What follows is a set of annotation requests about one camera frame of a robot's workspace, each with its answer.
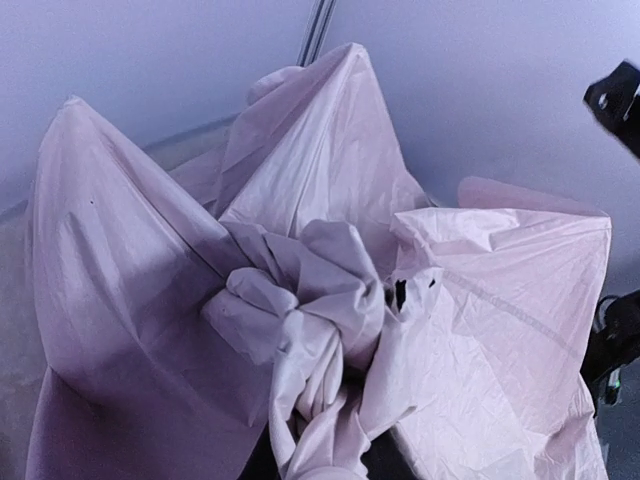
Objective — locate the right aluminium corner post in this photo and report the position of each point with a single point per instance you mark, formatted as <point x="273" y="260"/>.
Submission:
<point x="315" y="33"/>

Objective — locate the pink and black umbrella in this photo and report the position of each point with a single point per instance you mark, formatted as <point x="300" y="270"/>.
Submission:
<point x="294" y="306"/>

